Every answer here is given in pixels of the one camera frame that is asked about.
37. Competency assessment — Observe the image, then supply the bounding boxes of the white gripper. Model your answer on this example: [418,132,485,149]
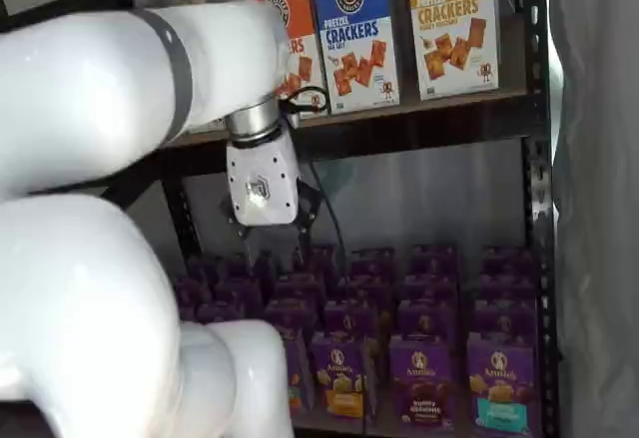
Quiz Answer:
[220,128,321,265]

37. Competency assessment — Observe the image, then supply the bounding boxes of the purple Annie's box brown patch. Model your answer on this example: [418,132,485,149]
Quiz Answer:
[387,332,459,432]

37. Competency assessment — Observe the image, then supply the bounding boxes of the purple Annie's box green label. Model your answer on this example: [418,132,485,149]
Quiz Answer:
[282,330,316,414]

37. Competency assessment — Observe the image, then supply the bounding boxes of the purple Annie's box yellow label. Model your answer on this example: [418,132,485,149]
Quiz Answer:
[309,331,369,422]

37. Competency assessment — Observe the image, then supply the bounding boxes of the orange pretzel crackers box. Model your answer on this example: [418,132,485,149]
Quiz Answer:
[240,0,330,120]

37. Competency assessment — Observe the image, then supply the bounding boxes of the blue pretzel crackers box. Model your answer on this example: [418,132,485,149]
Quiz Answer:
[307,0,403,115]

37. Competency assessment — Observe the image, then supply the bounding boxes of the yellow pretzel crackers box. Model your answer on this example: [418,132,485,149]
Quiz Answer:
[403,0,501,102]

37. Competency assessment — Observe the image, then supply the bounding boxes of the purple Annie's box teal label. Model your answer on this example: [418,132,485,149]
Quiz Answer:
[466,332,544,438]

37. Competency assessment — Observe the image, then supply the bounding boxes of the black metal shelf rack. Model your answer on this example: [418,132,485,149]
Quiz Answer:
[94,0,558,438]

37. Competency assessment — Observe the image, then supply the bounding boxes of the pale fabric curtain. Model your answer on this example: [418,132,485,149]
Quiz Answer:
[547,0,639,438]

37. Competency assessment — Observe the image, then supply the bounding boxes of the thin black camera cable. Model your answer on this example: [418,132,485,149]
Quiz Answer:
[305,157,350,279]

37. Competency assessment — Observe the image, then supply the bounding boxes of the black looped gripper cable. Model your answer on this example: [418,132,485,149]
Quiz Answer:
[277,86,326,120]

